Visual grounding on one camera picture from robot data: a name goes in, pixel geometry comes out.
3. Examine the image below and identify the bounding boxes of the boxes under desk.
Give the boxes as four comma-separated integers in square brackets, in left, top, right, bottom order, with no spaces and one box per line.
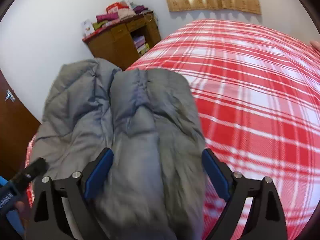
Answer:
[133,36,150,56]

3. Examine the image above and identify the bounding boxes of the clothes pile on desk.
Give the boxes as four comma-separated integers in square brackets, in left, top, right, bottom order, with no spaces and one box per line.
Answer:
[92,1,149,30]

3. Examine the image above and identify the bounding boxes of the red plaid bed sheet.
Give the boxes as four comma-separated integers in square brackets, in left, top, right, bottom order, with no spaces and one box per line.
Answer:
[24,19,320,240]

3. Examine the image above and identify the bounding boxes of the white card on desk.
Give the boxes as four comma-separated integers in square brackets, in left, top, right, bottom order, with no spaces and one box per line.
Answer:
[80,19,95,37]

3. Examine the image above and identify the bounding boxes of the brown wooden desk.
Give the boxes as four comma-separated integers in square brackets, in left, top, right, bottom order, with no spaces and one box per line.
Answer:
[82,11,161,70]

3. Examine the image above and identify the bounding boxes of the grey puffer jacket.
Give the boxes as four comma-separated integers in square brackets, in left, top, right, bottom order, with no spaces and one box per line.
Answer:
[31,59,206,239]

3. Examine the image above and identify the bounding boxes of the pink floral folded blanket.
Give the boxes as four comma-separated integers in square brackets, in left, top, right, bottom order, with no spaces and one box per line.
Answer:
[310,41,320,51]

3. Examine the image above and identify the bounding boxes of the dark wooden door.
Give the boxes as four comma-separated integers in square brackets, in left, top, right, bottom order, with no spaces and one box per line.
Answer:
[0,75,40,180]

